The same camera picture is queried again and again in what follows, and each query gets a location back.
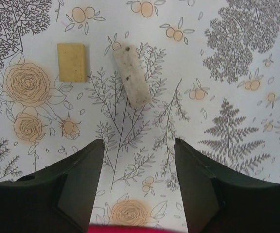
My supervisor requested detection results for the floral table mat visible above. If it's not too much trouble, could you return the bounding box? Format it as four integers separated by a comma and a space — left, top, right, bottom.
0, 0, 280, 233

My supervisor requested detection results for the beige eraser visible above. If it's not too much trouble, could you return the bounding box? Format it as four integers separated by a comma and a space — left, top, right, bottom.
113, 44, 152, 108

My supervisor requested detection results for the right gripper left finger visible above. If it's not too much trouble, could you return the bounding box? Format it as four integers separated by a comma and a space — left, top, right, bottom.
0, 139, 104, 233

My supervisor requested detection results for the crimson folded cloth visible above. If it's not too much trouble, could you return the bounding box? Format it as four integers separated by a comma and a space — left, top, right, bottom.
87, 225, 179, 233

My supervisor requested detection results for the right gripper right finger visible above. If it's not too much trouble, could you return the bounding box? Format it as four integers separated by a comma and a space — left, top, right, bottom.
174, 138, 280, 233

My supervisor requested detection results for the tan small eraser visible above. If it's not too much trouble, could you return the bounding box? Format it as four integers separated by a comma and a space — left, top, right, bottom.
57, 43, 87, 83

